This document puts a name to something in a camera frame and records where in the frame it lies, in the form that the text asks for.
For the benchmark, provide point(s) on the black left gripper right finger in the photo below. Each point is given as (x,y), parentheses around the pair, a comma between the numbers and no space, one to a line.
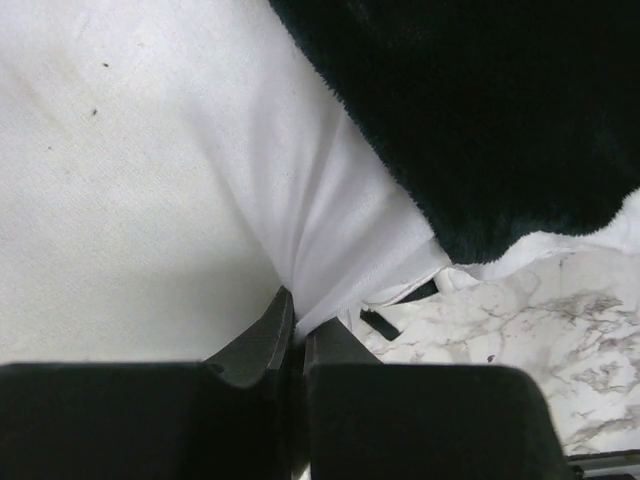
(370,420)

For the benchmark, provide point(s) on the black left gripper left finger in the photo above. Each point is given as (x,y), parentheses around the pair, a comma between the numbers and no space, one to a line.
(221,418)

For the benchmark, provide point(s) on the white pillow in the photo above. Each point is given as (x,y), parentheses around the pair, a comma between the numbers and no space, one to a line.
(166,166)

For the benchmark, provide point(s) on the black and white checkered pillowcase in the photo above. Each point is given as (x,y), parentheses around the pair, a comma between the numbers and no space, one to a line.
(472,139)

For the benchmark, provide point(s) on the black front mounting rail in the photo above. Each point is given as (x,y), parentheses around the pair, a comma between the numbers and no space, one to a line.
(619,465)

